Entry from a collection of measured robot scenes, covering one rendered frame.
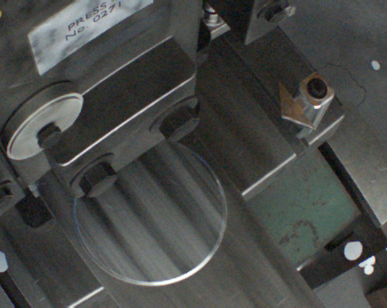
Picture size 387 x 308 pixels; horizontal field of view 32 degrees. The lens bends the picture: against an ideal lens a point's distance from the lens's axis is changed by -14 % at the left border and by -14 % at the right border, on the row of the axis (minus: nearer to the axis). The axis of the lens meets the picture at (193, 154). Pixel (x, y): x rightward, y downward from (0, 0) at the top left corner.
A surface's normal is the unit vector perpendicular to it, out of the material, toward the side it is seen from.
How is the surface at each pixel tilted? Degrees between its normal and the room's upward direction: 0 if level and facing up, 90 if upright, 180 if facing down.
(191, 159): 0
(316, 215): 0
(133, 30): 90
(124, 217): 0
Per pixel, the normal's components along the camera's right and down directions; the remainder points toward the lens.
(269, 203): 0.04, -0.28
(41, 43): 0.59, 0.78
